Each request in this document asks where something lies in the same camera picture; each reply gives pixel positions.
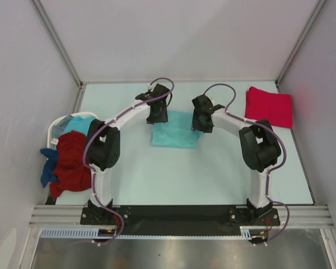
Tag white laundry basket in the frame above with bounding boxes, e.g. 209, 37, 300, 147
46, 112, 97, 150

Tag light blue t-shirt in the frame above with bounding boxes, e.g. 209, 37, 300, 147
62, 116, 96, 135

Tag teal t-shirt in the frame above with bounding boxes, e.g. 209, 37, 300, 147
151, 110, 201, 149

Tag dark blue t-shirt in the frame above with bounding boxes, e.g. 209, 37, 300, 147
40, 148, 59, 188

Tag aluminium frame rail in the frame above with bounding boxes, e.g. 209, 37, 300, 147
29, 205, 83, 227

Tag purple cable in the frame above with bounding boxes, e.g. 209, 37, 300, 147
83, 77, 175, 210
204, 83, 291, 233

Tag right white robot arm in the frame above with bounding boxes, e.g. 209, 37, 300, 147
192, 94, 282, 225

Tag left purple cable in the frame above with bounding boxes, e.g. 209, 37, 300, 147
83, 77, 175, 210

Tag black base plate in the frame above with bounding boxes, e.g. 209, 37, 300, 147
80, 203, 280, 236

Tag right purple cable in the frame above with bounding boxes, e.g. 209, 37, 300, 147
204, 83, 291, 233

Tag dark red t-shirt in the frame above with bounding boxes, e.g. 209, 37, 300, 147
50, 131, 91, 199

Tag light blue cable duct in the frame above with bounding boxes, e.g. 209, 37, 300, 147
41, 228, 116, 239

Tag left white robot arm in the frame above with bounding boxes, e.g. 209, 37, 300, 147
81, 84, 174, 224

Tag folded red t-shirt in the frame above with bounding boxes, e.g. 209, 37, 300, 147
245, 86, 293, 129

